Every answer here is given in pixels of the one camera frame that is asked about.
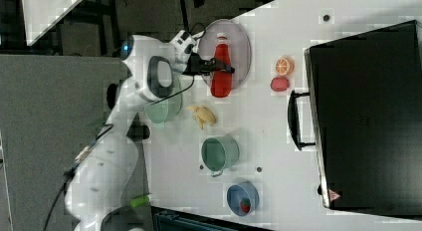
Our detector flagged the red plush ketchup bottle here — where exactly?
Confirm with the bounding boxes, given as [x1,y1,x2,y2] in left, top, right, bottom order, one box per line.
[211,33,232,99]

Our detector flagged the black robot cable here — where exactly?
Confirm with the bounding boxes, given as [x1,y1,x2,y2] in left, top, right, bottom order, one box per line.
[41,75,197,231]

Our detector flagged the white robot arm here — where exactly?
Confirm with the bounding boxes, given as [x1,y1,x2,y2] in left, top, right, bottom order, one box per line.
[65,30,235,231]

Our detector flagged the green perforated colander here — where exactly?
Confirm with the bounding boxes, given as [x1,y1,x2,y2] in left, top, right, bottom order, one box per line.
[144,78,183,123]

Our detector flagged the green metal cup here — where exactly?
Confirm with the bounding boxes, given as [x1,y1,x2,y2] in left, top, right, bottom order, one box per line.
[201,135,240,177]

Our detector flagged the orange slice toy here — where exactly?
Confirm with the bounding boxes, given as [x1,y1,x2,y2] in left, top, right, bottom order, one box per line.
[276,57,295,76]

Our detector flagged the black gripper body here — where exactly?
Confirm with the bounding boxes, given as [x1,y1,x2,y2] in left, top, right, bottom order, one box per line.
[183,53,214,76]

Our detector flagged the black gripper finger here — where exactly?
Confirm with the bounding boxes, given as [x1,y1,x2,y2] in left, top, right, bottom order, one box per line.
[211,68,236,74]
[211,58,230,66]

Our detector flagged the red plush strawberry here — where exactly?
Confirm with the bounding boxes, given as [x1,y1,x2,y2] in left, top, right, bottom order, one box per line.
[240,198,251,213]

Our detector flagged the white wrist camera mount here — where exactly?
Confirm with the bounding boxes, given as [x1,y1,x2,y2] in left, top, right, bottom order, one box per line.
[170,30,196,56]

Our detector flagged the yellow plush banana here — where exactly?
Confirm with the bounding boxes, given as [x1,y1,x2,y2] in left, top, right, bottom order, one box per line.
[186,106,217,130]

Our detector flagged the red plush meat piece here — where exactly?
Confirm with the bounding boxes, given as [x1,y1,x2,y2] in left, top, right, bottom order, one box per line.
[271,77,290,92]

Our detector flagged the black toaster oven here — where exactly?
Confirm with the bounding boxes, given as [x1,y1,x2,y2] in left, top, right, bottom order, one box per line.
[288,20,422,220]

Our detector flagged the blue bowl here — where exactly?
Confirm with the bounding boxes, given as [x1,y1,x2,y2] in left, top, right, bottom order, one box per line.
[226,181,260,217]

